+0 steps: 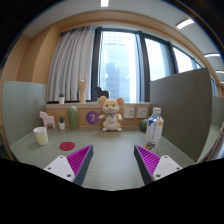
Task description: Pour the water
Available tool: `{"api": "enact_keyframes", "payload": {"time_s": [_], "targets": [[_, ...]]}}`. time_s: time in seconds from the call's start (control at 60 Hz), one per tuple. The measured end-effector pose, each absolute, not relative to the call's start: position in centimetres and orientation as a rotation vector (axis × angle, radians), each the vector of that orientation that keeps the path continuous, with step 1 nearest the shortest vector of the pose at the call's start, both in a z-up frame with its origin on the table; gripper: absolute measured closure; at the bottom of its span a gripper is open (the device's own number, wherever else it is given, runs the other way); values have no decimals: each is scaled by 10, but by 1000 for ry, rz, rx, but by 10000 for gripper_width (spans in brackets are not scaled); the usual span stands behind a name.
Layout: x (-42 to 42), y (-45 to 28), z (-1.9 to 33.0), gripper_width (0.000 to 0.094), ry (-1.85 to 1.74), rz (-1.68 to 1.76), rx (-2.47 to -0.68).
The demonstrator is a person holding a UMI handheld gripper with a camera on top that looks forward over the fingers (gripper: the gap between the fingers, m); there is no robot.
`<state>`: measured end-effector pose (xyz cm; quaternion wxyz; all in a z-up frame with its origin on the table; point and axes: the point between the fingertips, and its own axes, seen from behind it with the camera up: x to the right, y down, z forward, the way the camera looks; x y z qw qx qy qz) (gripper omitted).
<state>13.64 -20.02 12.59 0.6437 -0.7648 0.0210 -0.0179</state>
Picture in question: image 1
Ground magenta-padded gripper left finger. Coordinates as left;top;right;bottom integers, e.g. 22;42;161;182
43;143;94;187

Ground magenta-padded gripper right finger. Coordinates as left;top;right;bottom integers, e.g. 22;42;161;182
133;144;184;186

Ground clear plastic drink bottle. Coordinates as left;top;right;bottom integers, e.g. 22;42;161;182
144;107;165;154

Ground flat round red coaster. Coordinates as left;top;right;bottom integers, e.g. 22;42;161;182
59;141;76;152

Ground white paper cup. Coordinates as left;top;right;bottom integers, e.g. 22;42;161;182
32;126;50;147

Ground tall green cactus ornament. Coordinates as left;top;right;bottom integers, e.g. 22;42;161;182
67;105;80;130

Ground pink wooden horse figure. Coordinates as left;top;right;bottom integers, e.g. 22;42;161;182
38;110;56;130

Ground grey-green desk partition panel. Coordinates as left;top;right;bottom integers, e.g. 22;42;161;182
149;67;214;163
1;80;47;148

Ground round purple number sign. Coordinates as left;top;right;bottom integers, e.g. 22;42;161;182
85;110;101;126

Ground beige mouse plush toy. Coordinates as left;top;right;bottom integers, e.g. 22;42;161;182
97;95;125;133

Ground wooden hand model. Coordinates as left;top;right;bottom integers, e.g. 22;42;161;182
78;74;88;104

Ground black horse figure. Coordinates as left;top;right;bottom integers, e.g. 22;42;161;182
94;86;110;100

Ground grey window curtain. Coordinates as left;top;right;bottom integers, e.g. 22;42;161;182
46;25;96;103

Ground ceiling lights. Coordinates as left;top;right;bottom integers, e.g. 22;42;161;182
99;0;224;75

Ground white wall socket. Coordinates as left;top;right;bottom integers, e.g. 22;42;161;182
136;107;148;119
123;107;136;119

